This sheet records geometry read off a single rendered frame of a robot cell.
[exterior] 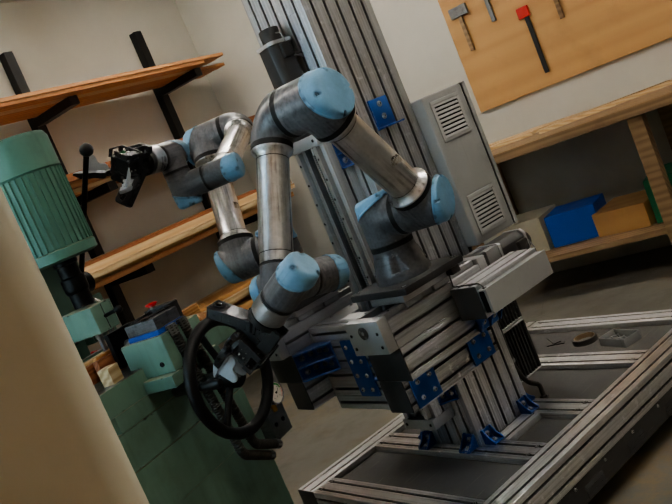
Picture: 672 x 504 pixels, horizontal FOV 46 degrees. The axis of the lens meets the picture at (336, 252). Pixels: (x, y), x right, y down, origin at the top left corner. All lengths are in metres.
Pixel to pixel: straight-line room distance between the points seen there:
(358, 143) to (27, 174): 0.77
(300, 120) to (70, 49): 3.70
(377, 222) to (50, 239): 0.79
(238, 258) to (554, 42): 2.66
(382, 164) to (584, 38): 2.85
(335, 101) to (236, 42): 4.07
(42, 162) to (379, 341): 0.90
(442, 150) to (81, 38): 3.43
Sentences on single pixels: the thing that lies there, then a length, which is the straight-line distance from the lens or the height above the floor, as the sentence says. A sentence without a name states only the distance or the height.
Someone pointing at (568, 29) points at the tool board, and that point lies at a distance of 4.60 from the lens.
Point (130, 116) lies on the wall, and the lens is 5.39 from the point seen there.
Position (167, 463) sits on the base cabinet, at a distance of 1.93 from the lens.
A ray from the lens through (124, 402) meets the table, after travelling 1.87.
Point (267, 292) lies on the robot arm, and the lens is 1.54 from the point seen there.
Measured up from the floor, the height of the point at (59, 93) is 2.00.
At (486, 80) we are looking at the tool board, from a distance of 4.80.
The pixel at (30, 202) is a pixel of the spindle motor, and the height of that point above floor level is 1.35.
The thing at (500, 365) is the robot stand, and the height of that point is 0.40.
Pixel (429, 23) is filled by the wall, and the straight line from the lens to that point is 4.93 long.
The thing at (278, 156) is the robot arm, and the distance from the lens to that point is 1.77.
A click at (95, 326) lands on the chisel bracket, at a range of 2.02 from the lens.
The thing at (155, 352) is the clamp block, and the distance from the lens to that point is 1.87.
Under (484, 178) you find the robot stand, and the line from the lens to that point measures 2.49.
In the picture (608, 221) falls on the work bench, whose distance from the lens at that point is 4.26.
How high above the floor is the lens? 1.20
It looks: 7 degrees down
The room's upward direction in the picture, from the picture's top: 23 degrees counter-clockwise
